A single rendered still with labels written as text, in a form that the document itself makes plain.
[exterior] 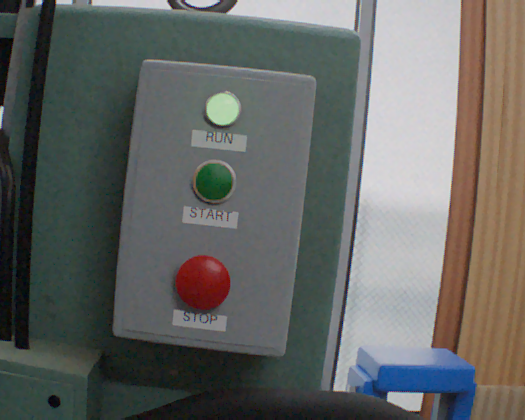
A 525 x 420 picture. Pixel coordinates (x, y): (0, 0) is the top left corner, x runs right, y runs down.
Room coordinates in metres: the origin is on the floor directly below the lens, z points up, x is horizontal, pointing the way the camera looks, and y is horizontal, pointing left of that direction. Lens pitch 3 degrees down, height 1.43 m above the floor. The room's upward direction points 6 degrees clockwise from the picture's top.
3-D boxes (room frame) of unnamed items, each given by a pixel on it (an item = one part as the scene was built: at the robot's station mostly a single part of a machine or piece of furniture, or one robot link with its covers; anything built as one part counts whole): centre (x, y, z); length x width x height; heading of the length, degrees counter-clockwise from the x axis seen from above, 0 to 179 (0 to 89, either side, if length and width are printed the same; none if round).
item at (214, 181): (0.58, 0.03, 1.42); 0.02 x 0.01 x 0.02; 91
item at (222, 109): (0.58, 0.03, 1.46); 0.02 x 0.01 x 0.02; 91
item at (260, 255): (0.62, 0.03, 1.40); 0.10 x 0.06 x 0.16; 91
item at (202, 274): (0.58, 0.02, 1.36); 0.03 x 0.01 x 0.03; 91
